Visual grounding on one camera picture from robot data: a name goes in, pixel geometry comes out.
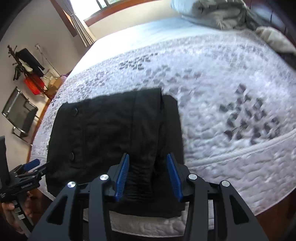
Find black pants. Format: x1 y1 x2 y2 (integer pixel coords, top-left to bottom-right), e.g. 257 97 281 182
46 88 185 218

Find person's left hand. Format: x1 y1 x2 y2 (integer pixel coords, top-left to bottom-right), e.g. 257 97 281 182
1 191 34 235

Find cardboard boxes pile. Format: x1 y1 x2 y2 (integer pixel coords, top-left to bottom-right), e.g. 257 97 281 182
45 76 67 99

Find red bag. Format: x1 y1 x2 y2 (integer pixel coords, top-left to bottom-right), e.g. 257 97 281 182
24 74 45 95

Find wooden coat rack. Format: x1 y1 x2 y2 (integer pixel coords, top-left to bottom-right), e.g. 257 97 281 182
7 45 48 97

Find white grey leaf quilt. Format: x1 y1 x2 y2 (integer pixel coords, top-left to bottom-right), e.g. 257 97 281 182
32 18 295 238

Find black hanging garment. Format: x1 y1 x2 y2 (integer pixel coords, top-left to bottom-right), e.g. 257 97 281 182
16 48 45 70

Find grey window curtain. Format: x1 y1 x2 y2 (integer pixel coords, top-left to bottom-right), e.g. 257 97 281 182
57 0 96 47

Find grey folded duvet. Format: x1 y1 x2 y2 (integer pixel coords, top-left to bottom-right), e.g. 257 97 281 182
171 0 259 30

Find beige crumpled blanket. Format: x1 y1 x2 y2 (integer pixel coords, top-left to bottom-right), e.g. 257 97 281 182
255 26 296 55

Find black metal frame chair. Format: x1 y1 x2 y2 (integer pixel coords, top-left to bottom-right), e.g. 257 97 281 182
1 87 42 146

